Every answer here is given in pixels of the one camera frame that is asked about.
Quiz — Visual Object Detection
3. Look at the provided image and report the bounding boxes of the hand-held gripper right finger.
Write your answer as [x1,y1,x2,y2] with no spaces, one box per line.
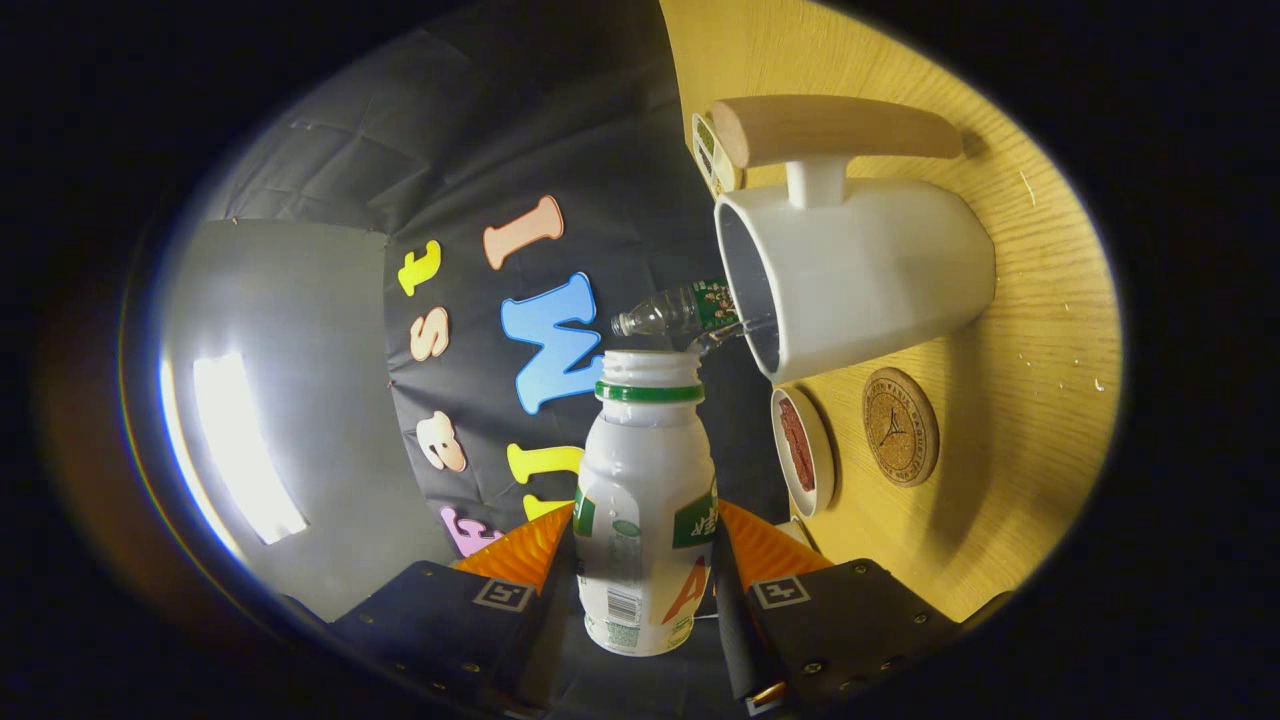
[712,500,966,719]

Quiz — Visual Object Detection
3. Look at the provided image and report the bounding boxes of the white round plate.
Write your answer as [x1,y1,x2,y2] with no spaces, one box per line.
[770,386,837,519]

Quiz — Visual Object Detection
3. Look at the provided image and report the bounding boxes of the round cork coaster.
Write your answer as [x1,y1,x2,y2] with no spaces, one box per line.
[862,367,941,488]

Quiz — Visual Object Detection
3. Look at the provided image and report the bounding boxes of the red sausages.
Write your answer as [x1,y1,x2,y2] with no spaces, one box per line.
[779,398,814,493]

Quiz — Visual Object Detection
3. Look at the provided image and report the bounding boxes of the white juice bottle green label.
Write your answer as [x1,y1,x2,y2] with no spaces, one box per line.
[573,350,719,658]

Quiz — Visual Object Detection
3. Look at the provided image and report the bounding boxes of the wooden table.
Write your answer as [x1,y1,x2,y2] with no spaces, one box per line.
[660,0,1121,626]

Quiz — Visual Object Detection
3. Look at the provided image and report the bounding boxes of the white cup with wooden handle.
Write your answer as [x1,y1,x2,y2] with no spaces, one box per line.
[712,95,998,386]

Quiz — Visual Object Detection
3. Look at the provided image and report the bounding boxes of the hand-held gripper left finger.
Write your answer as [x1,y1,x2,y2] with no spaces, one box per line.
[330,500,579,716]

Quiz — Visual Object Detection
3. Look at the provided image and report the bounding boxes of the white divided dish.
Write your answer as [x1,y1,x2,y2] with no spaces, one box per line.
[692,112,743,198]

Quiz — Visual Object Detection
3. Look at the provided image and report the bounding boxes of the clear plastic water bottle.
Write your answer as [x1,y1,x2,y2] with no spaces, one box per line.
[611,280,779,353]

